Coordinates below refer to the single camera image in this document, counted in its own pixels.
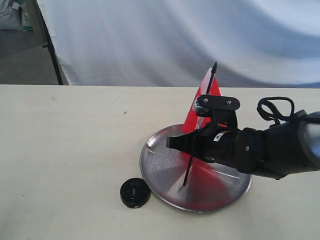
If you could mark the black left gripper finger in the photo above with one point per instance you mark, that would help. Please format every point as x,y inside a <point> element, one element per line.
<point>187,149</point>

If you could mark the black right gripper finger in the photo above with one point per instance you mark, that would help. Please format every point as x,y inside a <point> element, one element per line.
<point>189,139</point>

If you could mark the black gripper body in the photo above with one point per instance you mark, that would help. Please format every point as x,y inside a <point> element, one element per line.
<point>242,150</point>

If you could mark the red flag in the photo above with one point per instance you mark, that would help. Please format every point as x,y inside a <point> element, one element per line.
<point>209,85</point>

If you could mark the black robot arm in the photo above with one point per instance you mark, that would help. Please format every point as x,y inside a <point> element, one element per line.
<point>289,148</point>

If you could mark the black round flag base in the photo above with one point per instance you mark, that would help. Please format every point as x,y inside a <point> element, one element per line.
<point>135,192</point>

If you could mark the round steel plate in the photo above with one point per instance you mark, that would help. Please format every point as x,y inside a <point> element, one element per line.
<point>193,186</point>

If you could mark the white backdrop cloth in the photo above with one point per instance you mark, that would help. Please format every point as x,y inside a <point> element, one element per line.
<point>255,43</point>

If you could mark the black backdrop stand pole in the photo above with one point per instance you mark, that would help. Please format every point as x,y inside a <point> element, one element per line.
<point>41,30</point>

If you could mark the green printed white bag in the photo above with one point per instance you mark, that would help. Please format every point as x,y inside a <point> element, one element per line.
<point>25,19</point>

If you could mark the white sack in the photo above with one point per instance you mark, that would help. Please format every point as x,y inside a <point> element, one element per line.
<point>10,17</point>

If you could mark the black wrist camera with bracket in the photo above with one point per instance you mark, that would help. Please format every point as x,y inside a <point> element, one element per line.
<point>220,109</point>

